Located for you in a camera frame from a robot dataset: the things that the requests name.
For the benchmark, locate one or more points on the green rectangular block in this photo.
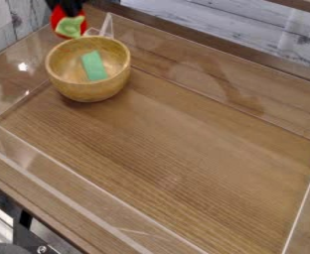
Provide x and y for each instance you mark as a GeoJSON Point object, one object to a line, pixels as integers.
{"type": "Point", "coordinates": [92, 66]}

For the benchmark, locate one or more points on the wooden bowl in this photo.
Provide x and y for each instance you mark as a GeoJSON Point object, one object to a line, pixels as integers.
{"type": "Point", "coordinates": [68, 76]}

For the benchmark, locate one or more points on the black table leg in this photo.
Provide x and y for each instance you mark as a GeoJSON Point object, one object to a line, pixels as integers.
{"type": "Point", "coordinates": [25, 219]}

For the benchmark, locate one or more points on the clear acrylic tray wall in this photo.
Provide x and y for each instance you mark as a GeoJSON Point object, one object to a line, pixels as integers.
{"type": "Point", "coordinates": [188, 165]}

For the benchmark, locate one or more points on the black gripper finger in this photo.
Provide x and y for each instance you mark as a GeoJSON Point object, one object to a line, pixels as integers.
{"type": "Point", "coordinates": [71, 7]}

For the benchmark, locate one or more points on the red plush fruit green stem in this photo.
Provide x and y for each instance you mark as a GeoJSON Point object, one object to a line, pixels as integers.
{"type": "Point", "coordinates": [68, 27]}

